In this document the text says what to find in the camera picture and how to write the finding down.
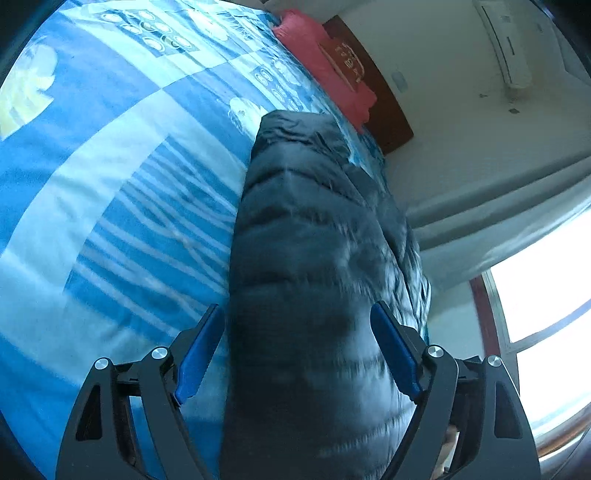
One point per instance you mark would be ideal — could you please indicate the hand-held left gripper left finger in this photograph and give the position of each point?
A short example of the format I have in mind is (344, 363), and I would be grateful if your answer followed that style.
(198, 355)

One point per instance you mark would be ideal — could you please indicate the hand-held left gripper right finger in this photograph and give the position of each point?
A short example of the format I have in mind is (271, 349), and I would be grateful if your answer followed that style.
(395, 353)

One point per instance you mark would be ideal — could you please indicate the black down jacket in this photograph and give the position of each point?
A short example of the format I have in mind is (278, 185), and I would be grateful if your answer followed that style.
(314, 277)

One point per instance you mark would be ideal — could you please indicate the large bright side window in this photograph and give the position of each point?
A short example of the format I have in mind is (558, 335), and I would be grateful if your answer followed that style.
(549, 332)

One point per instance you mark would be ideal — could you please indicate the long pale side curtain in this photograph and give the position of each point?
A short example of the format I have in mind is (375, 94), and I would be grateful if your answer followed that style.
(498, 212)

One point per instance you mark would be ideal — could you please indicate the bed with blue patterned sheet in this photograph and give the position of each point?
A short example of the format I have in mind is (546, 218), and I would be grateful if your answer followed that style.
(115, 184)

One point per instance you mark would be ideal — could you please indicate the brown wooden headboard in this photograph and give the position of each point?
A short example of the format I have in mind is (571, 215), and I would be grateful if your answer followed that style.
(388, 115)

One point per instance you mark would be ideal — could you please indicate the dark red embroidered cushion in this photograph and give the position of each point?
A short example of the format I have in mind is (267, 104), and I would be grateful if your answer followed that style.
(344, 62)

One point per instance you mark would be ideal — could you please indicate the red pillow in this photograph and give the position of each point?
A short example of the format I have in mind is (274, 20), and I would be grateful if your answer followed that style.
(314, 60)

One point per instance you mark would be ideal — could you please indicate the white air conditioner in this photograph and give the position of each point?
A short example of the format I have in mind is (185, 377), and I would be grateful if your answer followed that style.
(505, 44)

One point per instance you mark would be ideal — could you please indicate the white wall plate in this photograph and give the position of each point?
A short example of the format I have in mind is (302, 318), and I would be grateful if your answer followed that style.
(399, 80)

